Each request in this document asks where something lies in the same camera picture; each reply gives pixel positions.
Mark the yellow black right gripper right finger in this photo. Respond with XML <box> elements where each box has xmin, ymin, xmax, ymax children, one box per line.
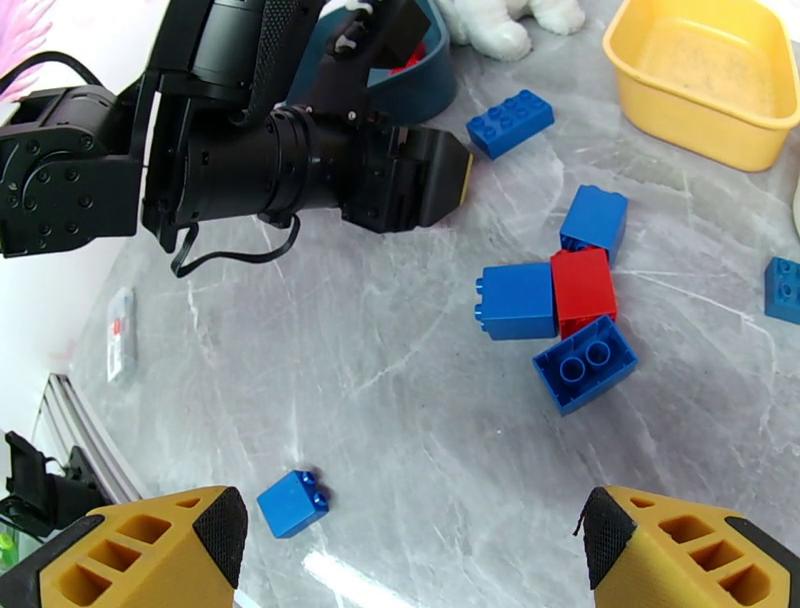
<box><xmin>572</xmin><ymin>486</ymin><xmax>800</xmax><ymax>608</ymax></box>

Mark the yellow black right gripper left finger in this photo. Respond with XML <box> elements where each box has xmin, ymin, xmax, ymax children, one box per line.
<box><xmin>0</xmin><ymin>485</ymin><xmax>250</xmax><ymax>608</ymax></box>

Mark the blue long lego brick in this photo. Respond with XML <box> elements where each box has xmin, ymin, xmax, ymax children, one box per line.
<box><xmin>465</xmin><ymin>89</ymin><xmax>556</xmax><ymax>161</ymax></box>

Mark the blue square lego brick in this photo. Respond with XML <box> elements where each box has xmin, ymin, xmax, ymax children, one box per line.
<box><xmin>559</xmin><ymin>184</ymin><xmax>629</xmax><ymax>267</ymax></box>
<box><xmin>764</xmin><ymin>256</ymin><xmax>800</xmax><ymax>326</ymax></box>
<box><xmin>473</xmin><ymin>262</ymin><xmax>559</xmax><ymax>342</ymax></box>
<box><xmin>256</xmin><ymin>467</ymin><xmax>333</xmax><ymax>540</ymax></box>

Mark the dark teal plastic bin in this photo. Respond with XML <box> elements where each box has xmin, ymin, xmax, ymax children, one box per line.
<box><xmin>284</xmin><ymin>0</ymin><xmax>459</xmax><ymax>126</ymax></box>

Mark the grey white husky plush toy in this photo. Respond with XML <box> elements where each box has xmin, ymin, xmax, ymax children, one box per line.
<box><xmin>435</xmin><ymin>0</ymin><xmax>587</xmax><ymax>63</ymax></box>

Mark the white label sticker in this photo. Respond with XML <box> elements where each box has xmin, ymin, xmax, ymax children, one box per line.
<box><xmin>104</xmin><ymin>286</ymin><xmax>138</xmax><ymax>384</ymax></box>

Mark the yellow plastic bin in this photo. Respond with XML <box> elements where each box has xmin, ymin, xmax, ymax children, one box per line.
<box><xmin>601</xmin><ymin>0</ymin><xmax>800</xmax><ymax>173</ymax></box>

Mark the black cable loop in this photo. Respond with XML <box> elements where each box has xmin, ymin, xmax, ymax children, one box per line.
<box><xmin>170</xmin><ymin>214</ymin><xmax>303</xmax><ymax>281</ymax></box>

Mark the aluminium front rail frame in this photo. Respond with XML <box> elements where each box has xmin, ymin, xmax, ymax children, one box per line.
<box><xmin>32</xmin><ymin>372</ymin><xmax>151</xmax><ymax>506</ymax></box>

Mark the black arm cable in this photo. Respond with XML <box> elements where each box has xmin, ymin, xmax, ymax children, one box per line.
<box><xmin>0</xmin><ymin>51</ymin><xmax>104</xmax><ymax>104</ymax></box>

